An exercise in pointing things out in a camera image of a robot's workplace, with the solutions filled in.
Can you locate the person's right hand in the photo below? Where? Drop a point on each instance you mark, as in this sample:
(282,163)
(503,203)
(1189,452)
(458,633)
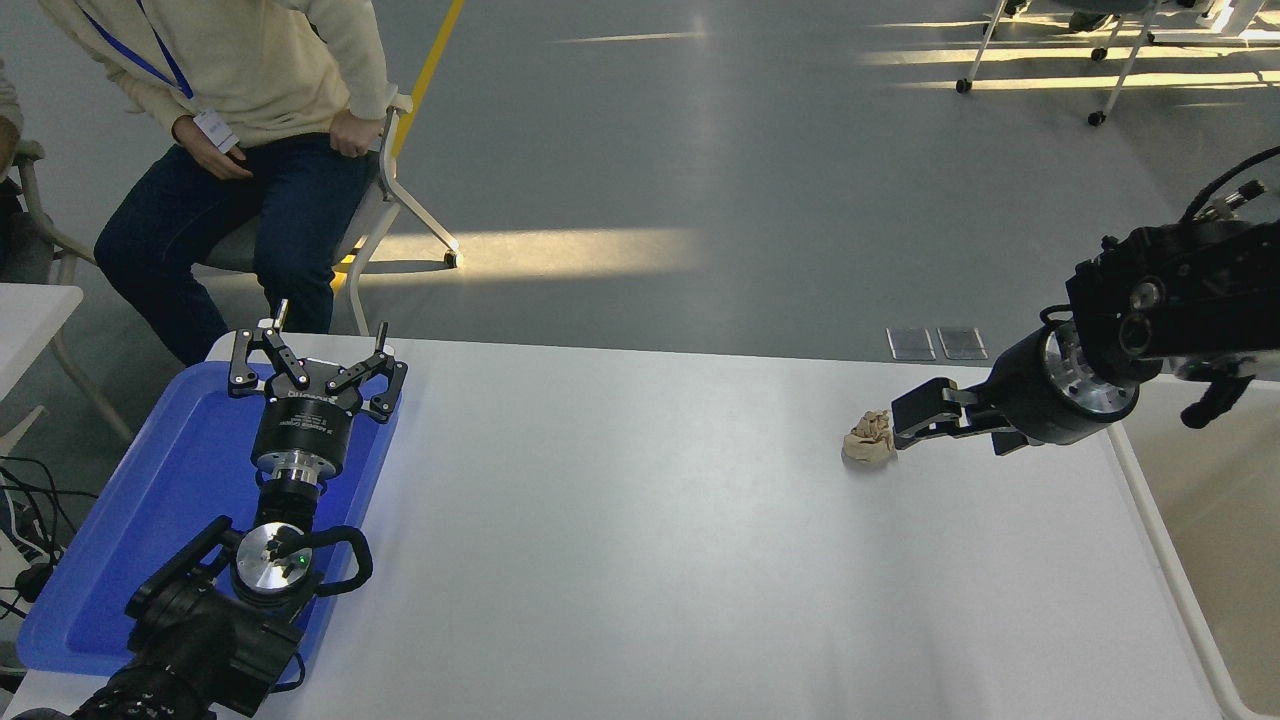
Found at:
(210,155)

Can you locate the white wheeled chair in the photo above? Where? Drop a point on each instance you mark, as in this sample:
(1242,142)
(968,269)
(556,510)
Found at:
(984,44)

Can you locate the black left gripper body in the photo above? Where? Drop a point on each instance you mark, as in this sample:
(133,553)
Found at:
(300,425)

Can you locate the person's left hand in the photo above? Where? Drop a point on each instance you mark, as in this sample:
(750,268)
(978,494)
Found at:
(355,132)

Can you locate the clear floor plate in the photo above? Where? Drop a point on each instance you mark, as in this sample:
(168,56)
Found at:
(911,344)
(962,343)

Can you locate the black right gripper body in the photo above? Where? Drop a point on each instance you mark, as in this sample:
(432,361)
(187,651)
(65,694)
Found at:
(1030,400)

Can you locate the distant seated person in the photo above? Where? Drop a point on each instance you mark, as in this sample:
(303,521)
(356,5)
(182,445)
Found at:
(1088,20)

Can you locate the pale frame chair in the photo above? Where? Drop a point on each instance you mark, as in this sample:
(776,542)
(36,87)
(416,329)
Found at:
(30,152)

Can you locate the large pale bin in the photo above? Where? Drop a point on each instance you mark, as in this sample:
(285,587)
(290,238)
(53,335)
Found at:
(1220,520)

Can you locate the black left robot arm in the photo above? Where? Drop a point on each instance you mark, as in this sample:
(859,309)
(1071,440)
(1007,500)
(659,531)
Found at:
(200,640)

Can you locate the person at picture edge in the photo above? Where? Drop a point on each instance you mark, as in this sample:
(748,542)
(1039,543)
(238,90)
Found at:
(6,110)

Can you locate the white frame chair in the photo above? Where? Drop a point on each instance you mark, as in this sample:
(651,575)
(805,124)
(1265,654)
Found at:
(385,200)

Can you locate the crumpled tan paper ball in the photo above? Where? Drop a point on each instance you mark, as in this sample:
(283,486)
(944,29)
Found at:
(866,442)

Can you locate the white power strip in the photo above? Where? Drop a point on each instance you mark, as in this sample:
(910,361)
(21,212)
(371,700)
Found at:
(18,570)

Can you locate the small white table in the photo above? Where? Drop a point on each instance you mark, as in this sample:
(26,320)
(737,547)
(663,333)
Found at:
(30,310)

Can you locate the blue plastic tray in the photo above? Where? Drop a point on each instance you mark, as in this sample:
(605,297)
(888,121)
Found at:
(150,500)

